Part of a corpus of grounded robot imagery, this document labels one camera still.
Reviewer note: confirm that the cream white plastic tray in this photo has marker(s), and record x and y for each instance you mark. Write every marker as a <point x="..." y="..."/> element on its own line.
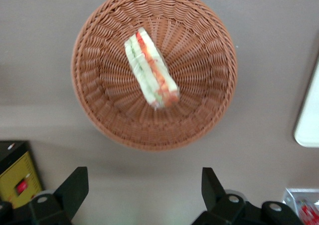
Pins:
<point x="309" y="115"/>

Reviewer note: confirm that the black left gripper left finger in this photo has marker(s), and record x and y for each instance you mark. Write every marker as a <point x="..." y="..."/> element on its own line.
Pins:
<point x="72" y="187"/>

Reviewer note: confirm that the clear acrylic can box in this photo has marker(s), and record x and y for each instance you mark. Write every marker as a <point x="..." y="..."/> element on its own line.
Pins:
<point x="292" y="195"/>

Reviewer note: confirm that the red soda can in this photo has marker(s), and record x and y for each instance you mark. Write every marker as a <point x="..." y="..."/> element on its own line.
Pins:
<point x="310" y="212"/>

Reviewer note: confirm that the brown round wicker basket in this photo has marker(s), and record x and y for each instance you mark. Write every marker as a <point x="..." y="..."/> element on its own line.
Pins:
<point x="199" y="85"/>

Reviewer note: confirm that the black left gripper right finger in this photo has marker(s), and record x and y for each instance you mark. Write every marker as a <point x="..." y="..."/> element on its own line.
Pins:
<point x="214" y="192"/>

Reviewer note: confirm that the triangular wrapped sandwich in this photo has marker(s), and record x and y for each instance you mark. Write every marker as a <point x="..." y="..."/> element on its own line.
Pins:
<point x="149" y="70"/>

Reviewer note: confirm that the yellow black box red button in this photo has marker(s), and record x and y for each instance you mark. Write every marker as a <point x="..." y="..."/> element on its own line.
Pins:
<point x="15" y="175"/>

